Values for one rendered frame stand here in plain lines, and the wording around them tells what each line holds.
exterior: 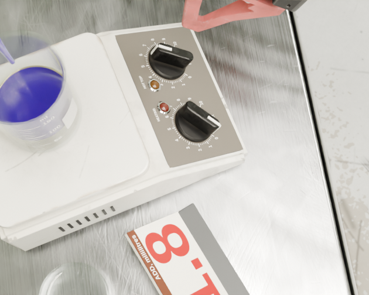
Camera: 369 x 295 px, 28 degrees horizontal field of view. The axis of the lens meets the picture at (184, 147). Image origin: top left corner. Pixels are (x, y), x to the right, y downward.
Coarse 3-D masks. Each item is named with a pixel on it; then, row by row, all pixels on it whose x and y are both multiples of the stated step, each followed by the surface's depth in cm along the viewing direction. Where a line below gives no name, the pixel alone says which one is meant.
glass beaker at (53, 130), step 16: (16, 32) 47; (32, 32) 47; (16, 48) 49; (32, 48) 49; (48, 48) 47; (0, 64) 50; (16, 64) 51; (32, 64) 52; (48, 64) 52; (64, 64) 46; (0, 80) 51; (64, 80) 46; (64, 96) 47; (48, 112) 46; (64, 112) 49; (80, 112) 53; (0, 128) 48; (16, 128) 47; (32, 128) 47; (48, 128) 48; (64, 128) 50; (16, 144) 52; (32, 144) 50; (48, 144) 51; (64, 144) 53
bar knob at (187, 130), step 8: (184, 104) 56; (192, 104) 56; (176, 112) 57; (184, 112) 56; (192, 112) 56; (200, 112) 56; (176, 120) 57; (184, 120) 57; (192, 120) 57; (200, 120) 56; (208, 120) 56; (216, 120) 57; (184, 128) 57; (192, 128) 57; (200, 128) 57; (208, 128) 57; (216, 128) 56; (184, 136) 57; (192, 136) 57; (200, 136) 57; (208, 136) 57
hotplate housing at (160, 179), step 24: (168, 24) 61; (120, 72) 57; (144, 120) 56; (144, 144) 55; (168, 168) 55; (192, 168) 56; (216, 168) 58; (120, 192) 55; (144, 192) 56; (168, 192) 59; (48, 216) 54; (72, 216) 54; (96, 216) 57; (24, 240) 55; (48, 240) 58
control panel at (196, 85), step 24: (120, 48) 58; (144, 48) 59; (192, 48) 61; (144, 72) 58; (192, 72) 60; (144, 96) 57; (168, 96) 58; (192, 96) 59; (216, 96) 60; (168, 120) 57; (168, 144) 56; (192, 144) 57; (216, 144) 58; (240, 144) 59
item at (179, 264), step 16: (160, 224) 58; (176, 224) 59; (144, 240) 57; (160, 240) 58; (176, 240) 59; (160, 256) 57; (176, 256) 58; (192, 256) 59; (160, 272) 56; (176, 272) 57; (192, 272) 58; (208, 272) 59; (176, 288) 56; (192, 288) 57; (208, 288) 58
